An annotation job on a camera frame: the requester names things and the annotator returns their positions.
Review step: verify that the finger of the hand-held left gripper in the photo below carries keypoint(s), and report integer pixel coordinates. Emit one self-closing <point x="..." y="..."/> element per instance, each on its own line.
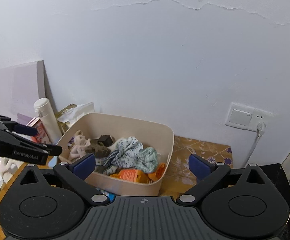
<point x="25" y="129"/>
<point x="35" y="150"/>

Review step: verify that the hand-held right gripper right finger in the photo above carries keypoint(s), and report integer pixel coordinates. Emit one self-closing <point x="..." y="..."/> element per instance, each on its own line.
<point x="199" y="167"/>

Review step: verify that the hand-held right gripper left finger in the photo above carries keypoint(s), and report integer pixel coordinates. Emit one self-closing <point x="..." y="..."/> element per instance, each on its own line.
<point x="85" y="165"/>

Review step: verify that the blue floral cloth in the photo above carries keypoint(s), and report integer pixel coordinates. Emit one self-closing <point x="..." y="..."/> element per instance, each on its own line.
<point x="125" y="152"/>

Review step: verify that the green checked cloth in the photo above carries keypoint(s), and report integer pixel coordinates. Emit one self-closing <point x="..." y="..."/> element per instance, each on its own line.
<point x="148" y="158"/>

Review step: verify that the beige plastic storage basket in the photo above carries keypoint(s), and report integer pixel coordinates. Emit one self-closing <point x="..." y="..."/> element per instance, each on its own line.
<point x="125" y="127"/>

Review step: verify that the purple folder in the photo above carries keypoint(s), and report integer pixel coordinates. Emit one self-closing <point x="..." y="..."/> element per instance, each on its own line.
<point x="25" y="118"/>

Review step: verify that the red and white carton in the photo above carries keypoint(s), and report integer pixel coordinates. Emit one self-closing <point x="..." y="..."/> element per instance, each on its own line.
<point x="39" y="131"/>

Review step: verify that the floral patterned table mat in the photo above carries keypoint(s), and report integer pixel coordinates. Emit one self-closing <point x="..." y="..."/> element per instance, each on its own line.
<point x="197" y="147"/>

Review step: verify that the white thermos bottle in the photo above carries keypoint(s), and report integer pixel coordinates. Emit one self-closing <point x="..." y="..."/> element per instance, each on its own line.
<point x="46" y="120"/>

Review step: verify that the lavender canvas board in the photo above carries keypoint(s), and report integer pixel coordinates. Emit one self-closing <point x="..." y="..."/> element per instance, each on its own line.
<point x="12" y="90"/>

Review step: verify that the blue snack packet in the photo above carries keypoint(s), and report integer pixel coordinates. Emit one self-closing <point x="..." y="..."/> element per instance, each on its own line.
<point x="106" y="193"/>

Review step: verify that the gold tissue box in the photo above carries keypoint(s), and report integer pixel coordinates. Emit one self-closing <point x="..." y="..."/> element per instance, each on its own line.
<point x="62" y="126"/>

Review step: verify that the soft pack of tissues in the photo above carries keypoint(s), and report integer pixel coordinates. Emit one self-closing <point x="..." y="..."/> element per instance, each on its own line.
<point x="80" y="112"/>

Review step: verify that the black flat board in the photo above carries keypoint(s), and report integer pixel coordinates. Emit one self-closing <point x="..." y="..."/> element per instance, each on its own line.
<point x="283" y="180"/>

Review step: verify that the white wall switch socket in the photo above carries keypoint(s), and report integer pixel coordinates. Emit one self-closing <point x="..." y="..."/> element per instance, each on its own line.
<point x="242" y="116"/>

